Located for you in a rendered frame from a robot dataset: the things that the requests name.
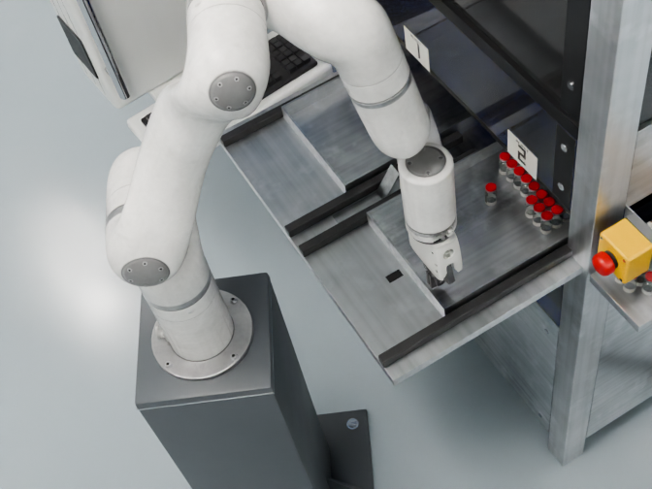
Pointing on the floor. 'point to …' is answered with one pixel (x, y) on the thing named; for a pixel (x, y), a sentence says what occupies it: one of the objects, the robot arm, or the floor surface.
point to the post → (598, 202)
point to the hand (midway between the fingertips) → (436, 276)
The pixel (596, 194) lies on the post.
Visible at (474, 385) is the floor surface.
